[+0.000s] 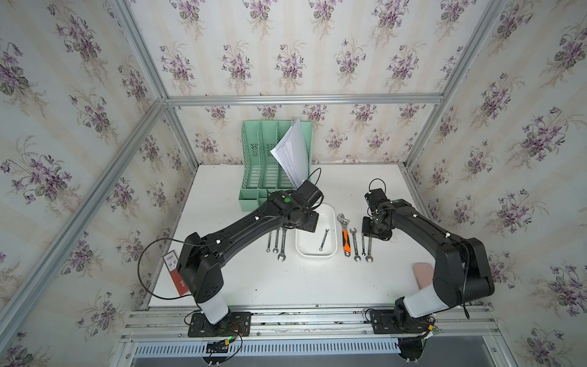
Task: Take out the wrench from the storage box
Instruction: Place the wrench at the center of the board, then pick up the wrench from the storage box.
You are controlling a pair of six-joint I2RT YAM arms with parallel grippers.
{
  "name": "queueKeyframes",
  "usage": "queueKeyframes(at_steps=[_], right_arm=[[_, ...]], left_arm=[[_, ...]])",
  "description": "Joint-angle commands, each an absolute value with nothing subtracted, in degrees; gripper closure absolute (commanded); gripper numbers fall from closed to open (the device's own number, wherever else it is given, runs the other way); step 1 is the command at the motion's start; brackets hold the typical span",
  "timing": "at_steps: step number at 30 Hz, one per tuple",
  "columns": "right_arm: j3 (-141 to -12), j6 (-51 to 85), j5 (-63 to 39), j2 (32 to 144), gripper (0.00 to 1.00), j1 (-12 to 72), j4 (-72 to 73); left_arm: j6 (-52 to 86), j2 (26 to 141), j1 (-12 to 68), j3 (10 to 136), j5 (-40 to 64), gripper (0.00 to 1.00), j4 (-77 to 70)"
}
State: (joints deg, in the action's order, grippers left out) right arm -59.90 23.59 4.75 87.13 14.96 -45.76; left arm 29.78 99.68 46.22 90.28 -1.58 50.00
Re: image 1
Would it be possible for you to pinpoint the silver wrench pair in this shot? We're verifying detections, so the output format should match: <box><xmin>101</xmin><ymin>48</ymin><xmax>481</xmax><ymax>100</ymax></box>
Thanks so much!
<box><xmin>365</xmin><ymin>237</ymin><xmax>374</xmax><ymax>263</ymax></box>

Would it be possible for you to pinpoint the white plastic storage box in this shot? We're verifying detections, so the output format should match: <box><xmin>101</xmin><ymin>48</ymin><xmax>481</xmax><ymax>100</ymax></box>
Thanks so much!
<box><xmin>295</xmin><ymin>203</ymin><xmax>339</xmax><ymax>260</ymax></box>

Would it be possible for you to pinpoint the orange handled adjustable wrench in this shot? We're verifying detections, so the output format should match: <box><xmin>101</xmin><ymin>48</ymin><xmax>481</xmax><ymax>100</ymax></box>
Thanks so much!
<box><xmin>337</xmin><ymin>213</ymin><xmax>352</xmax><ymax>257</ymax></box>

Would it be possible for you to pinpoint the tiny silver wrench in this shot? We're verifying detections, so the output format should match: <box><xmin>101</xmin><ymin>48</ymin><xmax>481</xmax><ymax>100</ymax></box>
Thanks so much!
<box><xmin>319</xmin><ymin>228</ymin><xmax>330</xmax><ymax>252</ymax></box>

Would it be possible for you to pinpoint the silver combination wrench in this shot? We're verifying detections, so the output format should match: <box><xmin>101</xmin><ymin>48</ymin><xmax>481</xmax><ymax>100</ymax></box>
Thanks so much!
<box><xmin>350</xmin><ymin>228</ymin><xmax>362</xmax><ymax>262</ymax></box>

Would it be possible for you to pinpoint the small silver wrench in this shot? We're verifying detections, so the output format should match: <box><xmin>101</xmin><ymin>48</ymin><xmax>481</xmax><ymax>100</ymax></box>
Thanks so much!
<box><xmin>272</xmin><ymin>229</ymin><xmax>280</xmax><ymax>253</ymax></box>

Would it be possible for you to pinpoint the large silver wrench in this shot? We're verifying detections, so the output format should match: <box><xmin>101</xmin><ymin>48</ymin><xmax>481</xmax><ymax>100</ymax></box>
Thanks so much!
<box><xmin>278</xmin><ymin>228</ymin><xmax>287</xmax><ymax>261</ymax></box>

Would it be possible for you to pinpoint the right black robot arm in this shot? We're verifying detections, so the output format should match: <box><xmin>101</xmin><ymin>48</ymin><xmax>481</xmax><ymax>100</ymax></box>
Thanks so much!
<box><xmin>362</xmin><ymin>188</ymin><xmax>495</xmax><ymax>327</ymax></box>

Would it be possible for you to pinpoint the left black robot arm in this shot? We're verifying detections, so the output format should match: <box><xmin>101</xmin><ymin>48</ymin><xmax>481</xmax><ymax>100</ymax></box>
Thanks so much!
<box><xmin>178</xmin><ymin>180</ymin><xmax>324</xmax><ymax>325</ymax></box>

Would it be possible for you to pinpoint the green file organizer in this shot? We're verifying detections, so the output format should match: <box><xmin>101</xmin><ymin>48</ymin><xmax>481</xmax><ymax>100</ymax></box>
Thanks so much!
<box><xmin>238</xmin><ymin>120</ymin><xmax>293</xmax><ymax>212</ymax></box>

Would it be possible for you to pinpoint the pink case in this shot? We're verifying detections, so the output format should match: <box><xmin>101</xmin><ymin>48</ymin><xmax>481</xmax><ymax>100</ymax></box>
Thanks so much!
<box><xmin>412</xmin><ymin>262</ymin><xmax>434</xmax><ymax>290</ymax></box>

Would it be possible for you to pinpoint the white paper stack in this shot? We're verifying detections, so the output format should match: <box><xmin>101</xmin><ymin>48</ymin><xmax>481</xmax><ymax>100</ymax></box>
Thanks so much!
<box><xmin>271</xmin><ymin>118</ymin><xmax>310</xmax><ymax>189</ymax></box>

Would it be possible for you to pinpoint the red card package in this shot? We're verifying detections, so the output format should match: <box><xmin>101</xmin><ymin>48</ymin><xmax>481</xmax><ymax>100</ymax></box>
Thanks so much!
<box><xmin>163</xmin><ymin>250</ymin><xmax>189</xmax><ymax>296</ymax></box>

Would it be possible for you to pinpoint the small circuit board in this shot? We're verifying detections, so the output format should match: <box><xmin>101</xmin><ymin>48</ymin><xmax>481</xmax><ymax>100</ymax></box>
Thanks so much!
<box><xmin>205</xmin><ymin>340</ymin><xmax>231</xmax><ymax>355</ymax></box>

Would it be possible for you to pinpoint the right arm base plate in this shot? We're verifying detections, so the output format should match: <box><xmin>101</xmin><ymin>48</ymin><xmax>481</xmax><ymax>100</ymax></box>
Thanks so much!
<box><xmin>365</xmin><ymin>308</ymin><xmax>436</xmax><ymax>335</ymax></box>

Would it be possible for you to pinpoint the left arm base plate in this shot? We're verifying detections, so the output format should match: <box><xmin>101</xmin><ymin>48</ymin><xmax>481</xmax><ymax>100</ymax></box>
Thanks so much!
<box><xmin>187</xmin><ymin>311</ymin><xmax>252</xmax><ymax>337</ymax></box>

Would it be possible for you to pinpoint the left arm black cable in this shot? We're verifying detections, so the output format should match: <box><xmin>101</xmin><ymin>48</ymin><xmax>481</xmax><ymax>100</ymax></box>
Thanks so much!
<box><xmin>137</xmin><ymin>237</ymin><xmax>198</xmax><ymax>301</ymax></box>

